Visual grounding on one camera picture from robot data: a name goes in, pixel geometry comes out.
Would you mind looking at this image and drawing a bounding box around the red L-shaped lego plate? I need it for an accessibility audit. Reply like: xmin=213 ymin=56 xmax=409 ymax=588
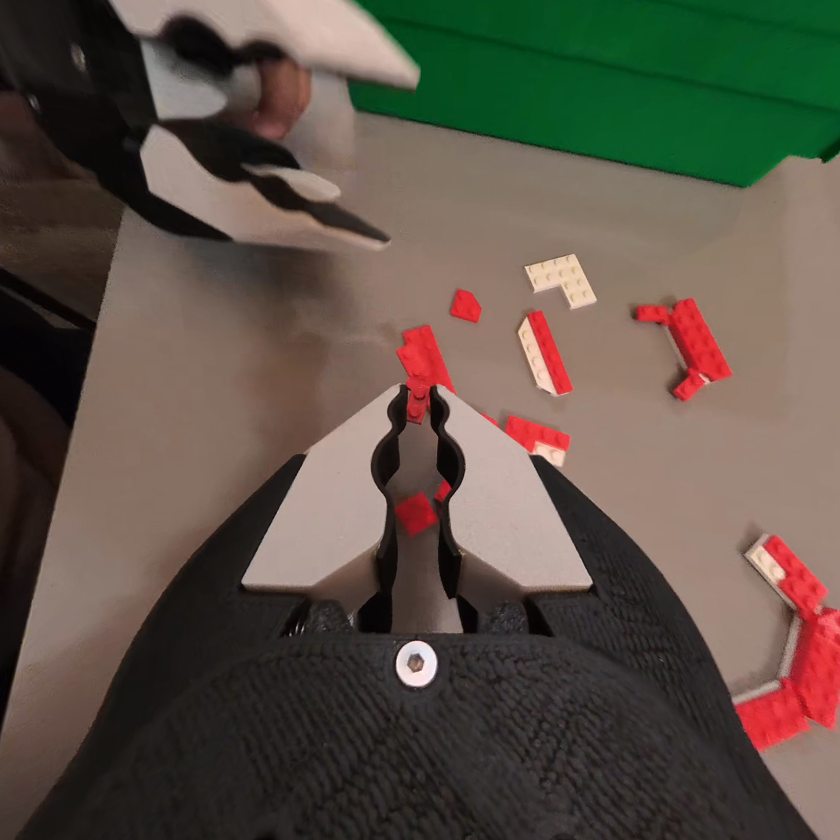
xmin=504 ymin=415 xmax=572 ymax=468

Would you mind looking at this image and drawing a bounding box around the red and white lego wedge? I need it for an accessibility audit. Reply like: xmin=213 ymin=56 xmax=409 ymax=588
xmin=517 ymin=310 xmax=574 ymax=397

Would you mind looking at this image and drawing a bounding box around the large red white lego frame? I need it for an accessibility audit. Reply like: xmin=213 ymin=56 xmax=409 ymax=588
xmin=731 ymin=533 xmax=840 ymax=752

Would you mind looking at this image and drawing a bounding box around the red square lego plate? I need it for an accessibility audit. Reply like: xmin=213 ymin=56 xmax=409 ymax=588
xmin=394 ymin=491 xmax=439 ymax=538

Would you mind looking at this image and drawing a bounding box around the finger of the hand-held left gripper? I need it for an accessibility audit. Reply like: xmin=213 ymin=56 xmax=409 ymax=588
xmin=140 ymin=123 xmax=392 ymax=253
xmin=108 ymin=0 xmax=421 ymax=126

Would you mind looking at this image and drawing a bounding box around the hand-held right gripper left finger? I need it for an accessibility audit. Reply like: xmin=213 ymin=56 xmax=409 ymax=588
xmin=241 ymin=382 xmax=403 ymax=611

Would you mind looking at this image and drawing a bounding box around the red lego plate assembly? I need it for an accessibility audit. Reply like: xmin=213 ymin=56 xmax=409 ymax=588
xmin=634 ymin=297 xmax=733 ymax=403

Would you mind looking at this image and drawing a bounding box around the white L-shaped lego plate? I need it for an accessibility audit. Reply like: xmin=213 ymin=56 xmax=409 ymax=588
xmin=524 ymin=253 xmax=598 ymax=311

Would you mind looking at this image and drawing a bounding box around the person's left hand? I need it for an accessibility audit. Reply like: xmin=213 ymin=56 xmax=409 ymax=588
xmin=252 ymin=56 xmax=312 ymax=142

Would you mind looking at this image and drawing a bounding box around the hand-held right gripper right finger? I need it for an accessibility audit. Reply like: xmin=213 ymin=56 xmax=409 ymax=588
xmin=428 ymin=385 xmax=593 ymax=603

